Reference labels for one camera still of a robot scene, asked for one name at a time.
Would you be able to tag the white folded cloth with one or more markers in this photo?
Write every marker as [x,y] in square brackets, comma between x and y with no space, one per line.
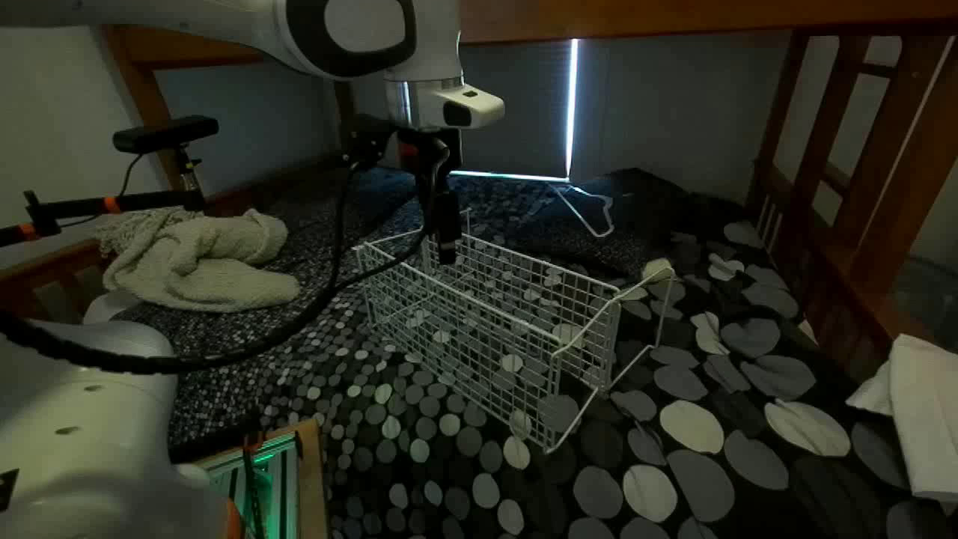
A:
[929,409]

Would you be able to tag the dark window blind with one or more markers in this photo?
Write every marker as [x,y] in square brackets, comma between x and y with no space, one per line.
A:
[513,109]

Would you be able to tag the dark pillow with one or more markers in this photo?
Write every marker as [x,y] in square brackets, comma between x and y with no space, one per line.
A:
[647,199]

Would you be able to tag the blue cloth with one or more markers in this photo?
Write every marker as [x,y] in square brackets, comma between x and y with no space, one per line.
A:
[384,185]

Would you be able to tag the black camera on stand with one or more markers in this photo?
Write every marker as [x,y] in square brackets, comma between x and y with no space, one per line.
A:
[165,132]

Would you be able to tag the wooden bunk bed frame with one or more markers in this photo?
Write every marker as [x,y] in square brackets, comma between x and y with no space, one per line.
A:
[647,18]

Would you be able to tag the black grey dotted duvet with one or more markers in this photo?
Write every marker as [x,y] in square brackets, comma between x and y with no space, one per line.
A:
[700,437]

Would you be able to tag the black clamp bar orange band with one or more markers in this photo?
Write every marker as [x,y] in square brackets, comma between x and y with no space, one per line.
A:
[79,208]

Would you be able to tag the beige crumpled towel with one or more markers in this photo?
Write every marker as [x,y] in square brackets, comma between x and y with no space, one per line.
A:
[191,260]

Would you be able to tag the wooden crate green light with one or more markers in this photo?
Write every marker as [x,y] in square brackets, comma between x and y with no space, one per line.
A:
[305,479]

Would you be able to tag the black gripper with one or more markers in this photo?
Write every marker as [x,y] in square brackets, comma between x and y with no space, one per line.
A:
[438,181]

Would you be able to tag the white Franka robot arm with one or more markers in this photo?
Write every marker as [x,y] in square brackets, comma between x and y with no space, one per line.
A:
[378,30]

